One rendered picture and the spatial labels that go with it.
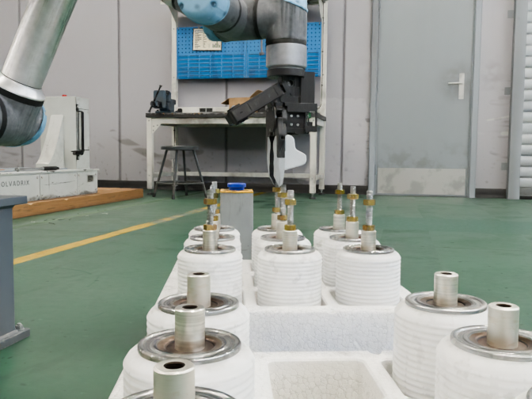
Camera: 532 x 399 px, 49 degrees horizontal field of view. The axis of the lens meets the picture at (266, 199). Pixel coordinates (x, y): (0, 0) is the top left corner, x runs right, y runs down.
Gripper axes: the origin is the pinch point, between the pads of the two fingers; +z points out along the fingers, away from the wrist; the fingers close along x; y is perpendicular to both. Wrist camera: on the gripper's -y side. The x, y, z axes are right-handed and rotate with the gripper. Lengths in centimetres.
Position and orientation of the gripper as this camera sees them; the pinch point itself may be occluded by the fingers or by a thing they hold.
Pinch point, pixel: (274, 178)
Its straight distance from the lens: 109.2
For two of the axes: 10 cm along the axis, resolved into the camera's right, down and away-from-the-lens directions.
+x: -2.2, -0.8, 9.7
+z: -0.1, 10.0, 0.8
